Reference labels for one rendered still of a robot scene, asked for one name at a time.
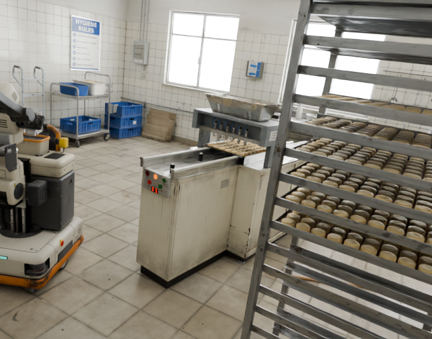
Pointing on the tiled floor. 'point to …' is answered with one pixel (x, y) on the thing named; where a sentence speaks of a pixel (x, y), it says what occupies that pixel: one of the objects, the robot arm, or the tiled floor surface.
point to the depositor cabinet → (253, 207)
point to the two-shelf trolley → (84, 110)
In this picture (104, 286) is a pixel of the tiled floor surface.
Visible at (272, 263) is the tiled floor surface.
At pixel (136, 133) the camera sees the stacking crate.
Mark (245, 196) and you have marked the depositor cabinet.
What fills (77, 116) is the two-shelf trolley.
